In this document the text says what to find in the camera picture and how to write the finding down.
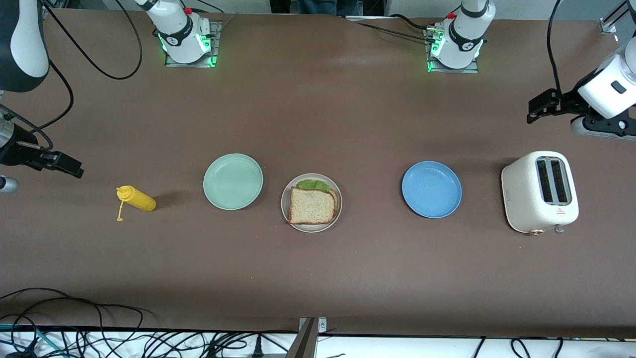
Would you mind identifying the teal cable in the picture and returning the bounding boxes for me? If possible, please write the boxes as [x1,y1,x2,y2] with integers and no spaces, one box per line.
[0,323,68,358]

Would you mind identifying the mint green plate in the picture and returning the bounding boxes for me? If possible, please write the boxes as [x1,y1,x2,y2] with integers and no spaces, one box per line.
[203,153,264,211]

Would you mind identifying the blue plate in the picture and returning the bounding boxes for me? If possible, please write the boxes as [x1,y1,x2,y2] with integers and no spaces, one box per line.
[401,161,463,219]

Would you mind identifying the dark crust bread slice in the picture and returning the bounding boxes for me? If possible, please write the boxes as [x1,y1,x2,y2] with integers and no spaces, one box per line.
[288,186,337,225]

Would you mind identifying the long black looping cable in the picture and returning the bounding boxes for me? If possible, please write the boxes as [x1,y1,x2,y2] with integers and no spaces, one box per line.
[0,287,146,344]

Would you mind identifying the green lettuce leaf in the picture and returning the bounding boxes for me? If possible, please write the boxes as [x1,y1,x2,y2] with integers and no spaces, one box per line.
[297,179,331,193]

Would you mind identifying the metal clamp bracket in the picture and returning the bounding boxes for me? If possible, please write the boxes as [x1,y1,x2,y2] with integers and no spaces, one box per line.
[286,317,328,358]

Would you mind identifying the aluminium frame rail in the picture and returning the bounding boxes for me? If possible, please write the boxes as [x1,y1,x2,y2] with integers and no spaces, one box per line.
[599,0,636,34]

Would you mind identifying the brown table cover mat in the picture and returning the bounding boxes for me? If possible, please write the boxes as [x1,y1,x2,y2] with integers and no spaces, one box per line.
[0,7,636,339]

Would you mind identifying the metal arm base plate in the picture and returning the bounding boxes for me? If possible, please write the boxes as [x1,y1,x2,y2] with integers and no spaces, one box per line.
[164,20,223,68]
[424,27,480,74]

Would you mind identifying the person in dark trousers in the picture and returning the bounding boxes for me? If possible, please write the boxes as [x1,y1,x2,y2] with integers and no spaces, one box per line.
[297,0,366,15]

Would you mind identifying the white toaster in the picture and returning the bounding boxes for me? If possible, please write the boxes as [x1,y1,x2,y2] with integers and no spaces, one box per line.
[501,151,579,235]

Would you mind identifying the black braided cable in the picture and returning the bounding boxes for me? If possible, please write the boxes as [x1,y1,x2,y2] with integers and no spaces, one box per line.
[357,14,434,41]

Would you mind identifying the yellow mustard squeeze bottle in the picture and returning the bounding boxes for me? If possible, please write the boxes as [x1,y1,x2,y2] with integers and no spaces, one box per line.
[116,185,157,222]

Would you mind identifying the beige plate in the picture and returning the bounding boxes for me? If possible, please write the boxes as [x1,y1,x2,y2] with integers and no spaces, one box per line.
[281,173,343,233]

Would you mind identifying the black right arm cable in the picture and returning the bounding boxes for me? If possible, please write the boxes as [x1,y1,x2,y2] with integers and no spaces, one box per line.
[0,0,144,150]

